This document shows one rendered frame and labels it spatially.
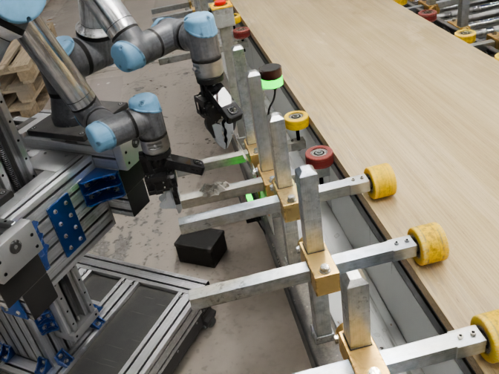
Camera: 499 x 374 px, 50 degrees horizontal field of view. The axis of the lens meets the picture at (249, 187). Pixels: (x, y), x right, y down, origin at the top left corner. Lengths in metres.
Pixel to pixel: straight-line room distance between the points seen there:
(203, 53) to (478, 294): 0.81
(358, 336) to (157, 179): 0.76
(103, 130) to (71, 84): 0.15
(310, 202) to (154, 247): 1.86
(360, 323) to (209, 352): 1.41
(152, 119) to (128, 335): 0.99
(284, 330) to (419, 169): 1.05
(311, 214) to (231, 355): 1.25
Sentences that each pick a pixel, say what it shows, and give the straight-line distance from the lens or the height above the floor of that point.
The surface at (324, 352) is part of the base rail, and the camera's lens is 1.28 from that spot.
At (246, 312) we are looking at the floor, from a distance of 2.35.
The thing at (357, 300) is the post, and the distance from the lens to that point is 0.85.
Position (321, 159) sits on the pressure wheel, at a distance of 1.52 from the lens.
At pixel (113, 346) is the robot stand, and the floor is 0.21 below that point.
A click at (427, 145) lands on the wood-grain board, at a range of 1.57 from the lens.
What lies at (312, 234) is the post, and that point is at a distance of 1.07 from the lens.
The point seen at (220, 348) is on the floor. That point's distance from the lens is 2.25.
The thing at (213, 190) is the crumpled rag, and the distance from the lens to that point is 1.51.
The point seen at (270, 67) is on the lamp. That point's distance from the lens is 1.44.
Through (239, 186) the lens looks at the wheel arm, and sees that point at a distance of 1.53.
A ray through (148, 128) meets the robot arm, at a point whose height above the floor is 1.11.
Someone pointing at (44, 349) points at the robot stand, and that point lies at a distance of 2.05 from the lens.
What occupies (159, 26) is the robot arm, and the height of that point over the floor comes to 1.32.
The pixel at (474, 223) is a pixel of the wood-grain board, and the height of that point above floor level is 0.90.
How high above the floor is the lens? 1.70
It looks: 33 degrees down
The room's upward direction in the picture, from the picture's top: 10 degrees counter-clockwise
